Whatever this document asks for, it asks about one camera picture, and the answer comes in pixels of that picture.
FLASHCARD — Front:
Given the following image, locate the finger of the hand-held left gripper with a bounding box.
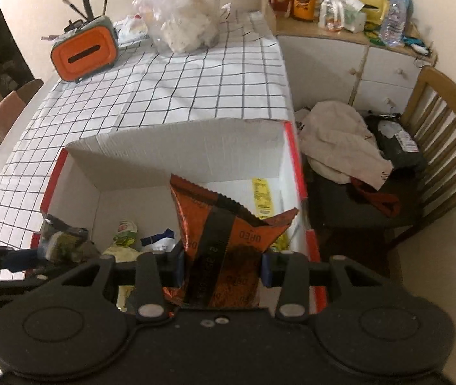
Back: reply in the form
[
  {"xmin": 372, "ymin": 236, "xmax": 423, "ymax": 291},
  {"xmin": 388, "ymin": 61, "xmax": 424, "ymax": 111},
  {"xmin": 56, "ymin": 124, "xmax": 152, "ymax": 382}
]
[
  {"xmin": 0, "ymin": 273, "xmax": 54, "ymax": 294},
  {"xmin": 0, "ymin": 240, "xmax": 52, "ymax": 273}
]

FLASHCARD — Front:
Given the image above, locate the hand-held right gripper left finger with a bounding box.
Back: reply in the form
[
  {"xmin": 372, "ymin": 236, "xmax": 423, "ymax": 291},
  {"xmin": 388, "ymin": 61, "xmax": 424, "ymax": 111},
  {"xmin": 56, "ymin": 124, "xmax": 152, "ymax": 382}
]
[{"xmin": 57, "ymin": 244, "xmax": 186, "ymax": 323}]

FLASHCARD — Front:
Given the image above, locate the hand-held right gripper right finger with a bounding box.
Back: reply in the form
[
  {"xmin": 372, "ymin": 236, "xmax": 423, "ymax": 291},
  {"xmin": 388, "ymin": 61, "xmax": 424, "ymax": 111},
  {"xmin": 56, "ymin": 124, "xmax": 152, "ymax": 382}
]
[{"xmin": 261, "ymin": 251, "xmax": 385, "ymax": 323}]

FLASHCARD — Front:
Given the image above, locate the white and blue snack packet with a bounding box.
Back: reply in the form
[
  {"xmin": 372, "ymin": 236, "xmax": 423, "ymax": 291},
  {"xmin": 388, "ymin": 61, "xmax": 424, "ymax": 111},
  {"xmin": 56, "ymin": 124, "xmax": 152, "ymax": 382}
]
[{"xmin": 140, "ymin": 228, "xmax": 180, "ymax": 254}]

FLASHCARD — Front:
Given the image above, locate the red-brown snack packet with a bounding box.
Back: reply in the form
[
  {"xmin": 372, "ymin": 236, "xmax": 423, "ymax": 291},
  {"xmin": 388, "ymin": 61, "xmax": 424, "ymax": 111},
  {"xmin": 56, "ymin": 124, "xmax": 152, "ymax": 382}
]
[{"xmin": 164, "ymin": 174, "xmax": 301, "ymax": 309}]

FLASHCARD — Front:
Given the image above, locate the pale yellow snack packet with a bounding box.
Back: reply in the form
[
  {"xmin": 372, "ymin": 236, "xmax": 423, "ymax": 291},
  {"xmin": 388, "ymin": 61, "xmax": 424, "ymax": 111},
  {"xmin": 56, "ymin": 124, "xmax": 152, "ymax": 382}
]
[{"xmin": 101, "ymin": 246, "xmax": 144, "ymax": 264}]

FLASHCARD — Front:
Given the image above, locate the green round snack packet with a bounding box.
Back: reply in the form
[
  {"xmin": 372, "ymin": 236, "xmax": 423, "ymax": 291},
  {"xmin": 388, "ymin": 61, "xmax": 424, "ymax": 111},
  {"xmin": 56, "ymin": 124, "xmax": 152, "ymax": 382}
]
[{"xmin": 113, "ymin": 220, "xmax": 139, "ymax": 247}]

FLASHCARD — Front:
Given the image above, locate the red cardboard box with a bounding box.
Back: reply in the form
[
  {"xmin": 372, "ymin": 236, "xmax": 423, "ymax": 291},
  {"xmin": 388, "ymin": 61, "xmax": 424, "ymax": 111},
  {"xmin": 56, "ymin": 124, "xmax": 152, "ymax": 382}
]
[{"xmin": 29, "ymin": 117, "xmax": 329, "ymax": 317}]

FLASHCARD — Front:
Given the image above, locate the pink cloth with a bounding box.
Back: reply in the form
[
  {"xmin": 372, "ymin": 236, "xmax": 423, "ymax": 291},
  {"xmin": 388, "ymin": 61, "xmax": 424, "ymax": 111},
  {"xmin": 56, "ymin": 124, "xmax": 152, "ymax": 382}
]
[{"xmin": 0, "ymin": 90, "xmax": 28, "ymax": 139}]

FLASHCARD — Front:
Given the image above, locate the beige cloth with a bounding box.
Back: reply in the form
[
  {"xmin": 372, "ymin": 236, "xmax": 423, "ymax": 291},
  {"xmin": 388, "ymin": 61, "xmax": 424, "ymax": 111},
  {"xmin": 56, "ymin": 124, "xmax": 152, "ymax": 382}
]
[{"xmin": 295, "ymin": 101, "xmax": 395, "ymax": 191}]

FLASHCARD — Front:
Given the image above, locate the black bag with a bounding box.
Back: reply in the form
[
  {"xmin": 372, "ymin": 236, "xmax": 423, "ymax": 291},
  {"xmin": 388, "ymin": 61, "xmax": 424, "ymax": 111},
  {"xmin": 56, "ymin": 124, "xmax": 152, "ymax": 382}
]
[{"xmin": 364, "ymin": 113, "xmax": 427, "ymax": 169}]

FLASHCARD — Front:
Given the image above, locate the checked tablecloth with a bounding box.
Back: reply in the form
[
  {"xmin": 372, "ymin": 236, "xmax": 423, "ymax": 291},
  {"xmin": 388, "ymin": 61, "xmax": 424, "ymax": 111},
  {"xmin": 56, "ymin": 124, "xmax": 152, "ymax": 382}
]
[{"xmin": 0, "ymin": 10, "xmax": 295, "ymax": 245}]

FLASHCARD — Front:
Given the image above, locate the white cabinet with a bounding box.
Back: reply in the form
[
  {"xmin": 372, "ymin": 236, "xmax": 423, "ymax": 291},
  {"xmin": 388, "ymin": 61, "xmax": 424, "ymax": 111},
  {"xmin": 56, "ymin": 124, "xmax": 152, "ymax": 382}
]
[{"xmin": 261, "ymin": 0, "xmax": 439, "ymax": 115}]

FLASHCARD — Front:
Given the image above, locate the orange tissue box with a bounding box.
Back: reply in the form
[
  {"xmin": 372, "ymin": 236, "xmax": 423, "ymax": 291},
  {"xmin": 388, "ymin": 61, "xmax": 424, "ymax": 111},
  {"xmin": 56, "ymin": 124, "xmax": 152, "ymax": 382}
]
[{"xmin": 50, "ymin": 16, "xmax": 119, "ymax": 83}]

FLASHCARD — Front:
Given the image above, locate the wet wipes pack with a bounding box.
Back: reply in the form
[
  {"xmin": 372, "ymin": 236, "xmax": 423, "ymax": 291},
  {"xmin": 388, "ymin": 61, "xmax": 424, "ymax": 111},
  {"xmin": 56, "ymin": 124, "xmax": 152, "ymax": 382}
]
[{"xmin": 115, "ymin": 14, "xmax": 150, "ymax": 45}]

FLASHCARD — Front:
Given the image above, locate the wooden slatted chair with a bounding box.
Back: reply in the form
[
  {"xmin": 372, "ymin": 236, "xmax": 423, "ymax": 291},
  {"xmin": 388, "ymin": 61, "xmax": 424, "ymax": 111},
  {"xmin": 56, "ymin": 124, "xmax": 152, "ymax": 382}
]
[{"xmin": 316, "ymin": 65, "xmax": 456, "ymax": 249}]

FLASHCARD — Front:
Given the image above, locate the clear plastic bag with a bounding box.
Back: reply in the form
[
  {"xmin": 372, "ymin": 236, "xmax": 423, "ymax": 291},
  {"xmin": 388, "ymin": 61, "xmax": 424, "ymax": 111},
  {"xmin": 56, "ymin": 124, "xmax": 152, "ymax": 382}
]
[{"xmin": 133, "ymin": 0, "xmax": 232, "ymax": 54}]

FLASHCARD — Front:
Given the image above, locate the clear water bottle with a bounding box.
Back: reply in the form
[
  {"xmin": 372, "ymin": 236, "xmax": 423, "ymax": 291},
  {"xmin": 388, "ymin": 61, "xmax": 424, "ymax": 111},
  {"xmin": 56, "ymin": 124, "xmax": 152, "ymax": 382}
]
[{"xmin": 380, "ymin": 0, "xmax": 407, "ymax": 47}]

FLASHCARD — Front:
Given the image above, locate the yellow tissue box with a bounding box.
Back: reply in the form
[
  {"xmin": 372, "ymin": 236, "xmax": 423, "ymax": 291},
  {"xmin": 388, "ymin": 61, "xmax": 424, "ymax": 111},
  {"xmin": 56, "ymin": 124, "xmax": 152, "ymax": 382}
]
[{"xmin": 346, "ymin": 0, "xmax": 391, "ymax": 27}]

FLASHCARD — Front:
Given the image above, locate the red strap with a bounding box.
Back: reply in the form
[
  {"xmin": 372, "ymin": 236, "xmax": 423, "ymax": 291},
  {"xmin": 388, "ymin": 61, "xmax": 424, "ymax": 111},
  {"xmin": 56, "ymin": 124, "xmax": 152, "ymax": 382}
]
[{"xmin": 350, "ymin": 176, "xmax": 401, "ymax": 216}]

